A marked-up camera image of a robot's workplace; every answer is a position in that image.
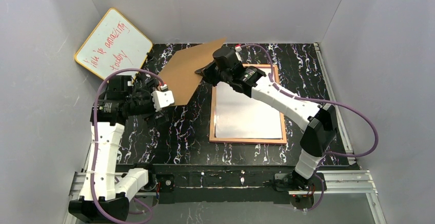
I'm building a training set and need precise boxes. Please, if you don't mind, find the pink wooden picture frame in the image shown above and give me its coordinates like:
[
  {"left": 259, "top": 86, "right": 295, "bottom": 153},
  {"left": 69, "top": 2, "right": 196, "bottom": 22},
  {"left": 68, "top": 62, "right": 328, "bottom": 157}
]
[{"left": 208, "top": 63, "right": 288, "bottom": 146}]

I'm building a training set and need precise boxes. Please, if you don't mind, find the aluminium rail frame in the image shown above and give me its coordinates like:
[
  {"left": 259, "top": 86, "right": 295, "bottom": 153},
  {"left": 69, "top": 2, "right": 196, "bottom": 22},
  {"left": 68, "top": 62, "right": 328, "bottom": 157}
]
[{"left": 63, "top": 42, "right": 387, "bottom": 224}]

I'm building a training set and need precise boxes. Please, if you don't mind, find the black marble pattern board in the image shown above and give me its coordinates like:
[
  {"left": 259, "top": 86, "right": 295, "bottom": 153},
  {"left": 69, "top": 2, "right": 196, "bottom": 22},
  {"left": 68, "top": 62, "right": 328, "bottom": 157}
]
[{"left": 116, "top": 44, "right": 329, "bottom": 166}]

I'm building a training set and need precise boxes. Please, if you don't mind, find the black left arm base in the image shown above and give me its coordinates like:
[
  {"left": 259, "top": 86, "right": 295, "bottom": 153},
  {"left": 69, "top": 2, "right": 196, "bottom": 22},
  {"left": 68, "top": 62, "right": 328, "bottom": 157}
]
[{"left": 139, "top": 174, "right": 175, "bottom": 193}]

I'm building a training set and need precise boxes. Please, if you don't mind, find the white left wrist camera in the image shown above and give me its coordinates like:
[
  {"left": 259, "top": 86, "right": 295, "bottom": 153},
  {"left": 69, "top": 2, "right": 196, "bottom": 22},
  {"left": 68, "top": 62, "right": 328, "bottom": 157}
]
[{"left": 151, "top": 84, "right": 175, "bottom": 112}]

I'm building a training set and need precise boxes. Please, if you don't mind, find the yellow rimmed whiteboard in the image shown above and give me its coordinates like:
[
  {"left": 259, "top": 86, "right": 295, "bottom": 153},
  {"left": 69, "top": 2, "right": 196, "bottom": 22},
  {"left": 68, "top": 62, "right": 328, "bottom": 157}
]
[{"left": 74, "top": 8, "right": 153, "bottom": 79}]

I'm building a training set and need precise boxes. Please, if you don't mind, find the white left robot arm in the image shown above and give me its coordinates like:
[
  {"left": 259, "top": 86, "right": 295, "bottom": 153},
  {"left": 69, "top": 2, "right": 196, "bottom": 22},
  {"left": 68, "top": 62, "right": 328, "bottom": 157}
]
[{"left": 68, "top": 75, "right": 158, "bottom": 223}]

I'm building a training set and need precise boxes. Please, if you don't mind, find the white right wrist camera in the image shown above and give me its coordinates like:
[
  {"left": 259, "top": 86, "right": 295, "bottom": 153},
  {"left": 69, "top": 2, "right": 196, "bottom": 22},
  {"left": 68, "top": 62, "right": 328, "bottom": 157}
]
[{"left": 234, "top": 44, "right": 243, "bottom": 63}]

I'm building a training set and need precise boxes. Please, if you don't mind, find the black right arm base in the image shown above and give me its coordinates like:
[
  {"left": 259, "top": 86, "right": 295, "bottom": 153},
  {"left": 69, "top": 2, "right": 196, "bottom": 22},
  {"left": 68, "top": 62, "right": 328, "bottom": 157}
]
[{"left": 271, "top": 173, "right": 327, "bottom": 194}]

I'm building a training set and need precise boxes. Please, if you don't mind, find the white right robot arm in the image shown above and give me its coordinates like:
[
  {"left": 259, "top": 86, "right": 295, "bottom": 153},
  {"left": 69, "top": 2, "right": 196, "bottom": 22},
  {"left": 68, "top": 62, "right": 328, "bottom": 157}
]
[{"left": 195, "top": 47, "right": 338, "bottom": 181}]

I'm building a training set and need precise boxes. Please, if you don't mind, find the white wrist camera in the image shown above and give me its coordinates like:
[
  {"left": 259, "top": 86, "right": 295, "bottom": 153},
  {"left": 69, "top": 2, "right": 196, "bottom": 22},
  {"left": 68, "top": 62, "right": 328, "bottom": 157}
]
[
  {"left": 151, "top": 84, "right": 175, "bottom": 112},
  {"left": 234, "top": 44, "right": 243, "bottom": 63}
]

